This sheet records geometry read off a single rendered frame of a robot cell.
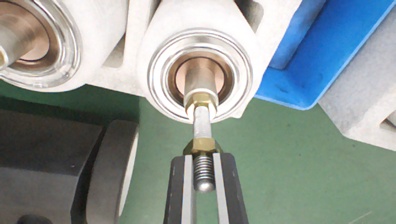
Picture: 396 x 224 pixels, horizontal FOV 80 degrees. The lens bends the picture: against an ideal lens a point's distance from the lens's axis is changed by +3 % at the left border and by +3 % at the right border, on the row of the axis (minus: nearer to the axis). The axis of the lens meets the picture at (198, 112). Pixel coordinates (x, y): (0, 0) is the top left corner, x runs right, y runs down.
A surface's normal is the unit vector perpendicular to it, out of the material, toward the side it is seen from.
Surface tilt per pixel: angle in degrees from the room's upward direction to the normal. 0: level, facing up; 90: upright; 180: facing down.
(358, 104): 90
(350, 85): 90
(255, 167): 0
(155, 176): 0
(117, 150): 73
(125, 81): 0
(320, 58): 88
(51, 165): 90
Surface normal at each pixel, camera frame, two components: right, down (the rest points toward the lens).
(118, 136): 0.28, -0.72
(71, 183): 0.19, -0.13
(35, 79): 0.02, 0.55
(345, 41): -0.95, -0.22
